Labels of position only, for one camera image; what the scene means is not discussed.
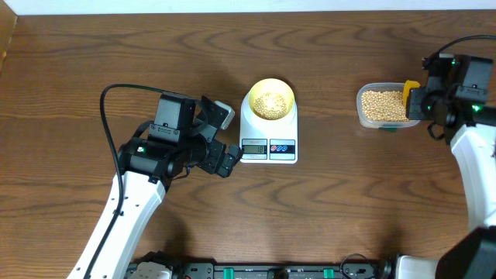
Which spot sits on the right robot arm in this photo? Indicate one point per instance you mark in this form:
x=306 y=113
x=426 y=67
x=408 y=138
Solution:
x=473 y=146

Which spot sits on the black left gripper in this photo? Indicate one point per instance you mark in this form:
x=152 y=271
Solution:
x=210 y=162

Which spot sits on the clear plastic container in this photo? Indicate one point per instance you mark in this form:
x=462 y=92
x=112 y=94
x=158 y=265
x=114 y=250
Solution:
x=385 y=86

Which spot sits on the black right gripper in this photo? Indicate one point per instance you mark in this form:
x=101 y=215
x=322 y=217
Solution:
x=414 y=110

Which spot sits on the soybeans pile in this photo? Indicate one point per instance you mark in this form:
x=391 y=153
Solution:
x=384 y=106

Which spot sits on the white digital kitchen scale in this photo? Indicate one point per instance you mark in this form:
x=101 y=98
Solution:
x=268 y=141

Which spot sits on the yellow plastic bowl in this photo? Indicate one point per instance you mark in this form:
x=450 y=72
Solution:
x=271 y=85

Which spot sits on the soybeans in bowl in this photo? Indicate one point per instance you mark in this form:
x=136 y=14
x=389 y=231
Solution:
x=271 y=106

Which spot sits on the yellow measuring scoop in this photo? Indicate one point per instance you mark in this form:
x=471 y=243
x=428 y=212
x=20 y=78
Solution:
x=408 y=86

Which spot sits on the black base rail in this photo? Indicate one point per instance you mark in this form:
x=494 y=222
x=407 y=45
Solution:
x=161 y=265

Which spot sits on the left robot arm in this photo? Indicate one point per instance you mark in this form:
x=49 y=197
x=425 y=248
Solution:
x=145 y=171

